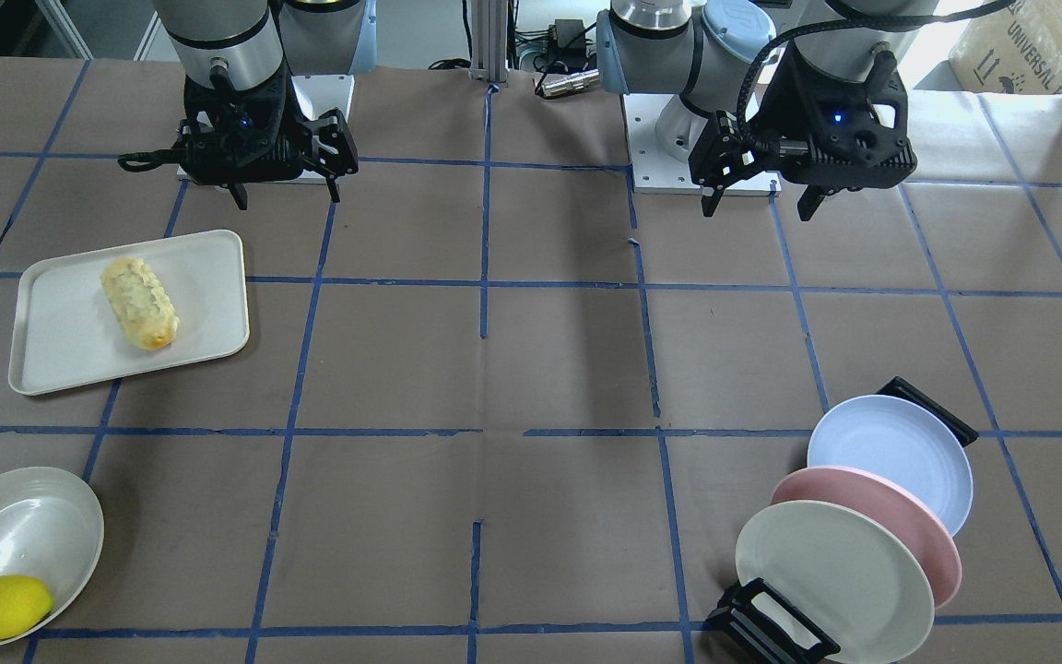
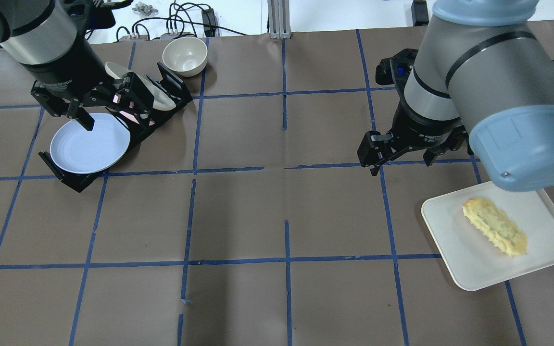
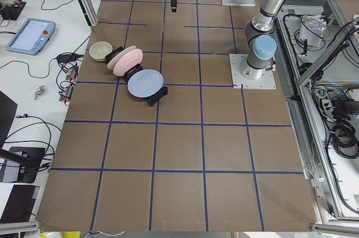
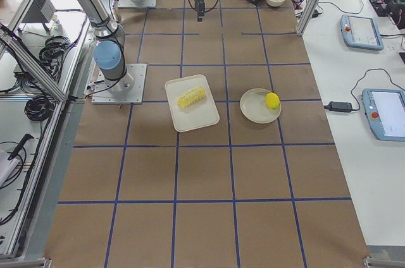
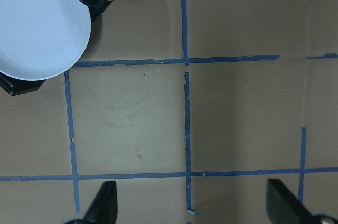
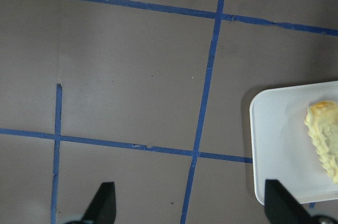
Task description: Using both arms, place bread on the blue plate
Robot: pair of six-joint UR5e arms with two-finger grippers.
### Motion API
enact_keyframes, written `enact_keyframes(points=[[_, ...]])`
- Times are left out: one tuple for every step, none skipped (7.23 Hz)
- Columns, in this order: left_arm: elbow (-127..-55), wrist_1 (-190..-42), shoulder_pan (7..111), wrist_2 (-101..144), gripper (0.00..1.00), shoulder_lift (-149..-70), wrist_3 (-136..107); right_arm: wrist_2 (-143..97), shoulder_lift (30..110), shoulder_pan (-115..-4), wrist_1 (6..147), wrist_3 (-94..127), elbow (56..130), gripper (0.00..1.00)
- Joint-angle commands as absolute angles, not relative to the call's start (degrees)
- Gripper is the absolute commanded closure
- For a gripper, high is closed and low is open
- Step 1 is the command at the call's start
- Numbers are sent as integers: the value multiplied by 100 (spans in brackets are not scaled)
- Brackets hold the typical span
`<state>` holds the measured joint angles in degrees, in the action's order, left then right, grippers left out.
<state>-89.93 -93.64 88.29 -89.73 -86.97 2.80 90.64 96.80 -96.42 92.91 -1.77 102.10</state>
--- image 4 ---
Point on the blue teach pendant near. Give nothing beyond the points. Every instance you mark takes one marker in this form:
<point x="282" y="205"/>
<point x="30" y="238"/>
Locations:
<point x="384" y="110"/>

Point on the blue teach pendant far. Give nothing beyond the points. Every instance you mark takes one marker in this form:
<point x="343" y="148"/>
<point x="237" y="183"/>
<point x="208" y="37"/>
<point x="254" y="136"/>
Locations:
<point x="361" y="32"/>

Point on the black power adapter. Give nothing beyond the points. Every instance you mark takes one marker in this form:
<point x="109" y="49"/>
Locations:
<point x="344" y="107"/>

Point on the yellow bread loaf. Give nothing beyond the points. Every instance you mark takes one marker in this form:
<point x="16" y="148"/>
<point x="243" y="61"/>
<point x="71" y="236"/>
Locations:
<point x="191" y="96"/>

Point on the cream round plate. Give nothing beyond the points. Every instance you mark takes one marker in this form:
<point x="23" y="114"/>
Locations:
<point x="253" y="107"/>

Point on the blue teach pendant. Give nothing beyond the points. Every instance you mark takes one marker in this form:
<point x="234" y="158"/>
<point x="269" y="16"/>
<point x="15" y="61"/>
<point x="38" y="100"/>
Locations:
<point x="384" y="110"/>
<point x="361" y="32"/>

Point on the yellow lemon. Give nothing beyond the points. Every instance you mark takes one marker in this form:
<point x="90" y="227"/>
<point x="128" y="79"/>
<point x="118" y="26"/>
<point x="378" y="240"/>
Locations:
<point x="272" y="100"/>

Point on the cream rectangular tray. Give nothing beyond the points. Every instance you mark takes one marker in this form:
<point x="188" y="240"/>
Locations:
<point x="198" y="115"/>

